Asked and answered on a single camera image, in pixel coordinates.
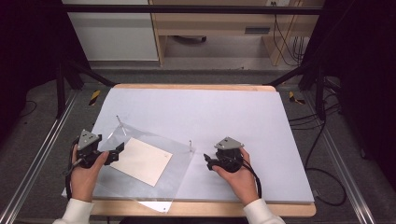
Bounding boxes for white table sheet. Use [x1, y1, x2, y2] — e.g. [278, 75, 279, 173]
[61, 87, 316, 204]

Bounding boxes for black hanging cables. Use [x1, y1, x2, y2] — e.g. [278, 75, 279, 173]
[272, 1, 310, 67]

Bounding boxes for aluminium rail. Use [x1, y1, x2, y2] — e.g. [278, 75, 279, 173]
[0, 89, 80, 224]
[302, 90, 378, 224]

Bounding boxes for picture card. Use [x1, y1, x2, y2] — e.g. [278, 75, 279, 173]
[108, 136, 174, 188]

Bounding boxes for thin floor cable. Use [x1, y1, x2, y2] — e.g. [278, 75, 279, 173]
[18, 99, 38, 119]

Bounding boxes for black floor cable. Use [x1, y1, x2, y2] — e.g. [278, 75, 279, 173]
[287, 77, 348, 207]

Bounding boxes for hand-held gripper cable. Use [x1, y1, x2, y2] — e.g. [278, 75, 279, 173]
[61, 138, 82, 201]
[236, 153, 263, 200]

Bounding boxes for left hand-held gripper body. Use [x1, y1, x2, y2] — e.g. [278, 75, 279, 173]
[74, 129, 104, 170]

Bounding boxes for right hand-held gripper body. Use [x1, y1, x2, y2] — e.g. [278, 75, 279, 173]
[212, 136, 246, 174]

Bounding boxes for black curtain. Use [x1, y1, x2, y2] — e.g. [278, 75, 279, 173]
[0, 0, 92, 150]
[300, 0, 396, 190]

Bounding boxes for left hand-held gripper cable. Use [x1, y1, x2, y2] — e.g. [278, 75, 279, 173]
[61, 138, 82, 201]

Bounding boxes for light wooden desk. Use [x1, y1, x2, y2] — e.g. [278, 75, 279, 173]
[148, 0, 327, 67]

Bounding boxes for person's left hand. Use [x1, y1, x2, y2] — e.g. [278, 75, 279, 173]
[70, 144, 110, 203]

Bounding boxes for clear acrylic photo frame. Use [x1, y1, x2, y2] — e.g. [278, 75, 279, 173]
[92, 115, 197, 215]

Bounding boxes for right hand-held gripper cable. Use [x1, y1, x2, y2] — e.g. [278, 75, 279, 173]
[236, 153, 263, 200]

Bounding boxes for grey desk label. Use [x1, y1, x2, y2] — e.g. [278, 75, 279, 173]
[244, 26, 272, 35]

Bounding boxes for black horizontal frame bar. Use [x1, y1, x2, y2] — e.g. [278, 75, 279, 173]
[60, 4, 325, 16]

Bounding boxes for black metal stand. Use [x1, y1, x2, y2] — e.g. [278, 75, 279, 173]
[263, 61, 329, 121]
[55, 58, 117, 119]

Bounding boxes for wooden table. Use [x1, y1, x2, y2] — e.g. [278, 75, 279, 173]
[83, 82, 318, 218]

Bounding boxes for white cabinet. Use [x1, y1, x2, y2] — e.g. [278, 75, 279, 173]
[61, 0, 160, 63]

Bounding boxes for person's right hand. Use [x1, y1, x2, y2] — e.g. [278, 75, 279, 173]
[211, 147, 260, 207]

